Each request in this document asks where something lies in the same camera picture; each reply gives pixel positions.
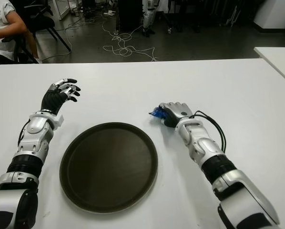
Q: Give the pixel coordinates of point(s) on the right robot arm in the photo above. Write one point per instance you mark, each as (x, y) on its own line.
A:
(204, 148)

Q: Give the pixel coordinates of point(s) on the white power strip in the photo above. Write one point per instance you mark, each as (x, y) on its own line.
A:
(109, 12)

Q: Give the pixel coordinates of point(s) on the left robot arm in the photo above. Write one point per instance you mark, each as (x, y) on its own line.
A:
(35, 127)

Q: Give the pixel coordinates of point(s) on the blue Oreo cookie pack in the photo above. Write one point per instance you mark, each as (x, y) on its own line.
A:
(156, 114)

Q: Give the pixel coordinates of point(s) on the standing humanoid robot legs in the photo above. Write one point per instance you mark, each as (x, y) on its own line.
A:
(148, 16)

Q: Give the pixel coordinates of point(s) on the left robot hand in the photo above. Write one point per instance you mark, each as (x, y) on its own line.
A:
(52, 99)

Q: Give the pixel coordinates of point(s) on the round dark brown tray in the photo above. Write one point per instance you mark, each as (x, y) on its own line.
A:
(109, 167)

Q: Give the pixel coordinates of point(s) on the white side table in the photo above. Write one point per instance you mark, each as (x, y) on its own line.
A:
(278, 59)

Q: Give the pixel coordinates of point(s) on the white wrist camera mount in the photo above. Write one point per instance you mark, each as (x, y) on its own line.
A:
(59, 121)

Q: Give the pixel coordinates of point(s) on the black office chair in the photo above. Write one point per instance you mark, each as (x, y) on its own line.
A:
(40, 22)

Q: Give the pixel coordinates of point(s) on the white cabinet with black base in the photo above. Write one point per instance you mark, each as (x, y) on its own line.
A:
(273, 14)

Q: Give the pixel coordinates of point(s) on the white cabinet frame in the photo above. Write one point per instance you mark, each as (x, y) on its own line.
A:
(61, 9)

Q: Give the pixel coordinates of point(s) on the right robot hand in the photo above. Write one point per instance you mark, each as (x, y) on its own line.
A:
(178, 111)

